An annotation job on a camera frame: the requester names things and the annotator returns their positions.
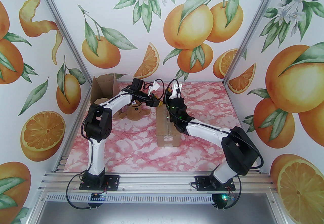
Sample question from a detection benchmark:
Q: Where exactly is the aluminium frame rail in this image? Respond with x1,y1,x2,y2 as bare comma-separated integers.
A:
38,171,279,194

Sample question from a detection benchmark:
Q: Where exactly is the black base cable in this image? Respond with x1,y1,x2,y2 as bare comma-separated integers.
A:
66,172,108,210
214,175,242,210

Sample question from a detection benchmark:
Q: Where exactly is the grey metal panel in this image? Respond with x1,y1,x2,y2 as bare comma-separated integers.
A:
38,201,280,224

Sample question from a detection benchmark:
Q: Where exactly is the black right base cable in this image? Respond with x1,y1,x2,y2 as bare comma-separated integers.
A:
214,175,242,210

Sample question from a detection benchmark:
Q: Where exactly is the brown cardboard express box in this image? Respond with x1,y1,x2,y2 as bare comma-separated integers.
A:
156,106,182,147
90,73,127,108

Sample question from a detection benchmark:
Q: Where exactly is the brown teddy bear plush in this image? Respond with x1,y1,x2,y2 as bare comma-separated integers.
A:
116,100,150,121

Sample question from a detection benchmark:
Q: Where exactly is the perforated metal strip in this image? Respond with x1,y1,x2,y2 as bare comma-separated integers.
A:
44,193,270,204

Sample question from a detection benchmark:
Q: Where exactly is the aluminium corner post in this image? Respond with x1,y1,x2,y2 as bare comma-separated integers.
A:
222,0,291,88
29,0,94,88

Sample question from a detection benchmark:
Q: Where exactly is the black left base cable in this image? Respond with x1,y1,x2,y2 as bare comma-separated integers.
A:
66,172,108,210

